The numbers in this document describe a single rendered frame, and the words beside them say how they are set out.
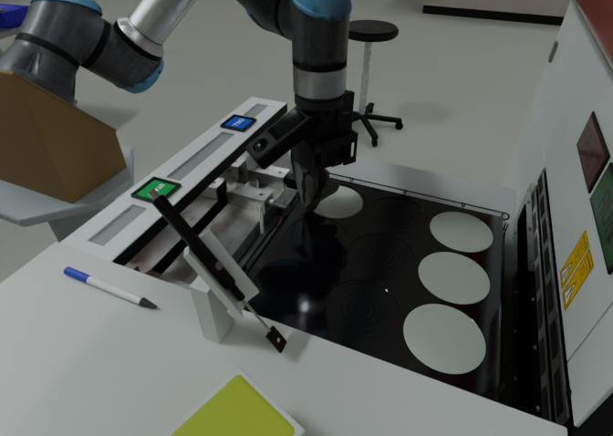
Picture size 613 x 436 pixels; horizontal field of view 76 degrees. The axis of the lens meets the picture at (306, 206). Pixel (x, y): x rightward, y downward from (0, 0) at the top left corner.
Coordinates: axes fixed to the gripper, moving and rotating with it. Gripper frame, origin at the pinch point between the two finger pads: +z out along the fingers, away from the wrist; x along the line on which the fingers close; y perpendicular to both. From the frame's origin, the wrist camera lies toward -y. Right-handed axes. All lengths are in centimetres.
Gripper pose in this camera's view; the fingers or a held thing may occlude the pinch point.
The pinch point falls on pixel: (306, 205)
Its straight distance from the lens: 68.4
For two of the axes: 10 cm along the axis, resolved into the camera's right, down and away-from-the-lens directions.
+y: 8.6, -3.1, 4.0
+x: -5.1, -5.3, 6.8
